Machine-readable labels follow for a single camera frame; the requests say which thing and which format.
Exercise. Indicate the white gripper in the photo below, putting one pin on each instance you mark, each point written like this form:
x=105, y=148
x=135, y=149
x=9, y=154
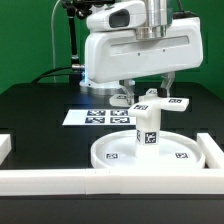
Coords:
x=118, y=55

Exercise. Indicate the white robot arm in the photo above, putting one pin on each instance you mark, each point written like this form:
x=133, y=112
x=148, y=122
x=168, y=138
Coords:
x=138, y=38

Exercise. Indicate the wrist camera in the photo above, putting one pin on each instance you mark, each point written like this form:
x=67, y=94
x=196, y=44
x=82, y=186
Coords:
x=122, y=15

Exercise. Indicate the white U-shaped fence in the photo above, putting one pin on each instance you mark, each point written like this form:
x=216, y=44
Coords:
x=104, y=181

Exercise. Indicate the white marker sheet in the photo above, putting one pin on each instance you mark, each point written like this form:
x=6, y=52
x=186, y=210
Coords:
x=98, y=117

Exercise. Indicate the white cross-shaped table base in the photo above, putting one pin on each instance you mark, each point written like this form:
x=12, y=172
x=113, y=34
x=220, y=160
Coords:
x=149, y=103

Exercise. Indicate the white round table top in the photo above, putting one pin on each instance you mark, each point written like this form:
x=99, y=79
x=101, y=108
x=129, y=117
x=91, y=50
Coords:
x=163, y=150

